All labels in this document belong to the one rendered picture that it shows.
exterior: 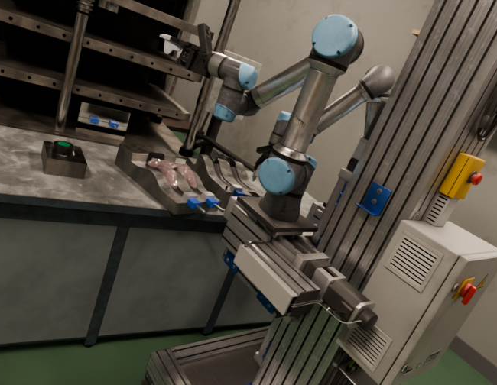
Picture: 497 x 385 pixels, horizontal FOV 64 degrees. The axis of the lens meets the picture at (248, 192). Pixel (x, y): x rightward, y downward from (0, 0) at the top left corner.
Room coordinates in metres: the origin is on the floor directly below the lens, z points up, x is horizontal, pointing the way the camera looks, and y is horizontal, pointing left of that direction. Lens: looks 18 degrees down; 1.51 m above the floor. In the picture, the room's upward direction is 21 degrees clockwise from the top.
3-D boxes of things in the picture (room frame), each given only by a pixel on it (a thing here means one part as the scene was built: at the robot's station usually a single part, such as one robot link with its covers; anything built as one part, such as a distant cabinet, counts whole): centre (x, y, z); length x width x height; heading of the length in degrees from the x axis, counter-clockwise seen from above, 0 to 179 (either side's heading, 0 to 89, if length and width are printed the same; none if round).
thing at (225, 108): (1.32, 0.16, 1.33); 0.11 x 0.08 x 0.11; 160
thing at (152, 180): (1.75, 0.38, 0.86); 0.50 x 0.26 x 0.11; 54
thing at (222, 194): (2.04, 0.15, 0.87); 0.50 x 0.26 x 0.14; 37
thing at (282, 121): (1.86, -0.04, 1.27); 0.09 x 0.08 x 0.11; 84
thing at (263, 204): (1.34, -0.12, 1.09); 0.15 x 0.15 x 0.10
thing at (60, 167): (1.54, 0.78, 0.84); 0.20 x 0.15 x 0.07; 37
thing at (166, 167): (1.76, 0.38, 0.90); 0.26 x 0.18 x 0.08; 54
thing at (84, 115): (2.35, 1.06, 0.87); 0.50 x 0.27 x 0.17; 37
